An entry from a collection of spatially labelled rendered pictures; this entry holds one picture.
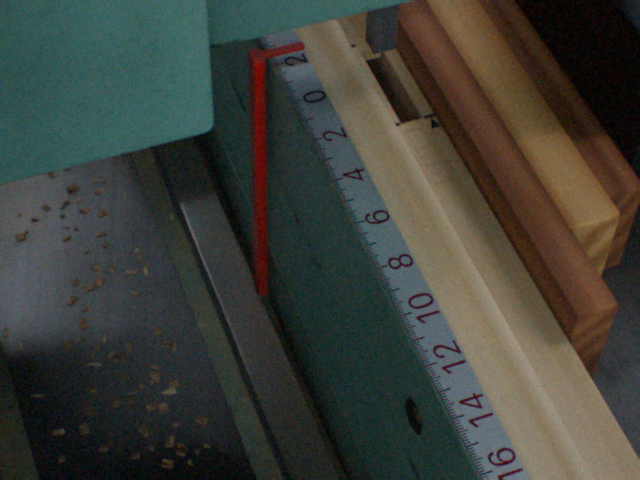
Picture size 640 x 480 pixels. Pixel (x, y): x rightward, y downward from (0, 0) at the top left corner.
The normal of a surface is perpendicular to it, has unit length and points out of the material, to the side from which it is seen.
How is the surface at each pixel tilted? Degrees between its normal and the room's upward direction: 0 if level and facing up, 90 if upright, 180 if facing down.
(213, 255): 0
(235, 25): 90
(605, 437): 0
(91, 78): 90
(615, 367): 0
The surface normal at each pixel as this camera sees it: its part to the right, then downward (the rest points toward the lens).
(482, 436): 0.02, -0.62
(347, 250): -0.94, 0.26
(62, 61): 0.35, 0.74
